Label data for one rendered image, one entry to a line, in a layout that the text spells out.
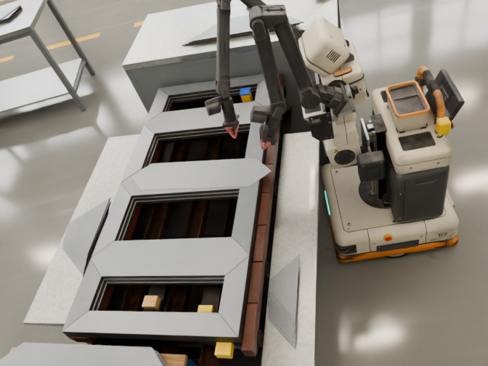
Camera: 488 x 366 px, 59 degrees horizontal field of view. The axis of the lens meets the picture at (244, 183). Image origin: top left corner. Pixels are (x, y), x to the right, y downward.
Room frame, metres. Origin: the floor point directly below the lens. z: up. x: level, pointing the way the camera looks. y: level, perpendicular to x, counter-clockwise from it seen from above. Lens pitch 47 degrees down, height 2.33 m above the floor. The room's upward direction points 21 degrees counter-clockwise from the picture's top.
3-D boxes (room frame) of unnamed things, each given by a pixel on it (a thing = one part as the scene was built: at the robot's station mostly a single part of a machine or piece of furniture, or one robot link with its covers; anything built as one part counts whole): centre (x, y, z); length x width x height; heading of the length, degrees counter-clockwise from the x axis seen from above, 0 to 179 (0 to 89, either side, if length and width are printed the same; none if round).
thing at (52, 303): (1.68, 0.80, 0.73); 1.20 x 0.26 x 0.03; 157
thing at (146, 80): (2.28, -0.17, 0.50); 1.30 x 0.04 x 1.01; 67
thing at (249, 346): (1.40, -0.11, 0.80); 1.62 x 0.04 x 0.06; 157
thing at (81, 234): (1.54, 0.86, 0.77); 0.45 x 0.20 x 0.04; 157
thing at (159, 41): (2.53, -0.28, 1.03); 1.30 x 0.60 x 0.04; 67
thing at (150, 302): (1.00, 0.54, 0.79); 0.06 x 0.05 x 0.04; 67
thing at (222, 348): (0.70, 0.29, 0.79); 0.06 x 0.05 x 0.04; 67
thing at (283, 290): (0.85, 0.02, 0.70); 0.39 x 0.12 x 0.04; 157
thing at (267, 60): (1.40, -0.25, 1.40); 0.11 x 0.06 x 0.43; 166
